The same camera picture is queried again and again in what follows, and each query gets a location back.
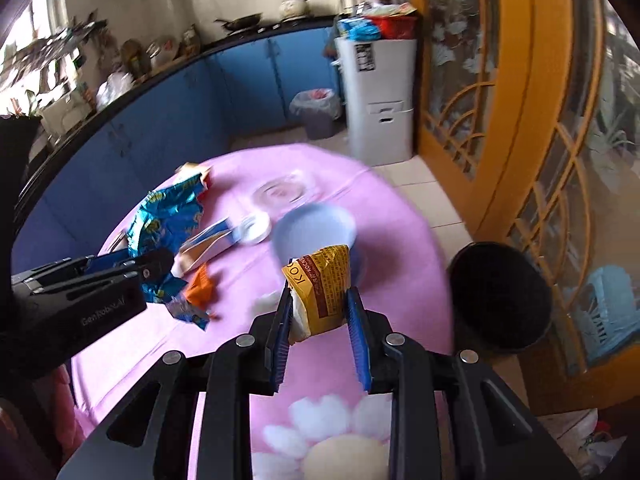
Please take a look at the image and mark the blue plastic bag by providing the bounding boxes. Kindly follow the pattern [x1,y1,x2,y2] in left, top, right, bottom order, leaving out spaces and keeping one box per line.
[337,18,382,42]

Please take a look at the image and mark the light blue plastic chair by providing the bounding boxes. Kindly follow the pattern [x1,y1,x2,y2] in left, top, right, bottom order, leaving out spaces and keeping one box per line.
[572,264,639,367]

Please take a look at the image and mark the red plastic basket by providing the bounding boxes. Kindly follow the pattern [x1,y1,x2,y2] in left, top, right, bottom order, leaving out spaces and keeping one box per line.
[368,15,418,40]

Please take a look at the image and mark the black trash bin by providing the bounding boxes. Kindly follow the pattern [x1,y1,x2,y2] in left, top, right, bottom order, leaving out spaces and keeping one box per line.
[448,242,553,356]

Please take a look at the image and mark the blue crumpled snack bag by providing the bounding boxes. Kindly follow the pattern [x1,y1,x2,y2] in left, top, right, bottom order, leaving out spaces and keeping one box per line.
[126,177,205,304]

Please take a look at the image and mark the grey bin with liner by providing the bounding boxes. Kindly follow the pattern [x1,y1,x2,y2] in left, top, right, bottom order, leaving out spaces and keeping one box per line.
[288,88,342,140]

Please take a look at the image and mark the white plastic bag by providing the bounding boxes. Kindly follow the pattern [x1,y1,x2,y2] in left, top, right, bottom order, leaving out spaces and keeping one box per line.
[96,72,134,110]

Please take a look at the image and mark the small white plastic lid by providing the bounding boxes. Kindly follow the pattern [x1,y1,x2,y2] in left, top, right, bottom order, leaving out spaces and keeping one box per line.
[233,211,271,245]

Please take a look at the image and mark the red yellow medicine box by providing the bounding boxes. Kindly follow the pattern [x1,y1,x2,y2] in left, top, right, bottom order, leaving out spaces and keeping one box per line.
[175,162,213,190]

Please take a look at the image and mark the white storage cabinet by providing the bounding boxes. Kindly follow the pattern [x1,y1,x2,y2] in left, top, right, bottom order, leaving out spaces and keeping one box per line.
[335,38,416,166]

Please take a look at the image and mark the clear round plastic lid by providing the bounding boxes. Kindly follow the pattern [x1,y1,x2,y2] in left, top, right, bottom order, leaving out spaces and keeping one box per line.
[252,170,319,214]

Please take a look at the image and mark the pink tablecloth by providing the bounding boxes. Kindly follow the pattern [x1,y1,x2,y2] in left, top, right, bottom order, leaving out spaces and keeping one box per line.
[72,144,452,479]

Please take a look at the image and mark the black wok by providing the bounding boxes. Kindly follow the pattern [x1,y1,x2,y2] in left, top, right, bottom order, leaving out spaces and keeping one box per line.
[215,13,262,32]

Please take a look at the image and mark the white blue orange packet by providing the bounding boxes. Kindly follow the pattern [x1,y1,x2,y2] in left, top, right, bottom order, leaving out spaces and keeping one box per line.
[171,219,239,278]

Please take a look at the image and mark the yellow snack wrapper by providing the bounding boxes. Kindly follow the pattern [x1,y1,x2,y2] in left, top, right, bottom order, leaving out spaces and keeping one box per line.
[281,245,352,344]

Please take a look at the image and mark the white ceramic pot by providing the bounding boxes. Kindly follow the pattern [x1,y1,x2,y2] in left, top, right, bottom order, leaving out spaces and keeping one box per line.
[279,0,311,21]

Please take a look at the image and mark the orange wooden glass door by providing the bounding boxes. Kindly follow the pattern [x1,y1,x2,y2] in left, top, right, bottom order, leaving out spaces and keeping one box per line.
[411,0,639,414]

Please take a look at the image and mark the small blue wrapper scrap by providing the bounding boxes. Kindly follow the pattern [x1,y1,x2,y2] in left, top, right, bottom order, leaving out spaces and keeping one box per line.
[165,296,209,330]

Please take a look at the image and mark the orange wrapper scrap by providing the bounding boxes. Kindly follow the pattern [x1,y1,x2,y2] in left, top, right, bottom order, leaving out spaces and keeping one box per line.
[182,263,216,310]

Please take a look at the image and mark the blue kitchen cabinets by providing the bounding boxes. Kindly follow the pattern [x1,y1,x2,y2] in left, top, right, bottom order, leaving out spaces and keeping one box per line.
[11,16,337,273]

